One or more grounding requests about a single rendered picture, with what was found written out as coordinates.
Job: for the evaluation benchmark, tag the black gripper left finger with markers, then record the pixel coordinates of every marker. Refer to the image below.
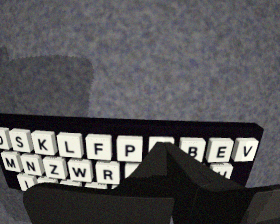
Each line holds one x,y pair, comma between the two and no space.
150,203

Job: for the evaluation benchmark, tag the black keyboard base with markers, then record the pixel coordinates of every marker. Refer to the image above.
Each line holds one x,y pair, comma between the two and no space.
102,152

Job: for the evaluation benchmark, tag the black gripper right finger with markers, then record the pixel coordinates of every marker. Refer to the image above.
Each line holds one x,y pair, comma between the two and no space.
203,196

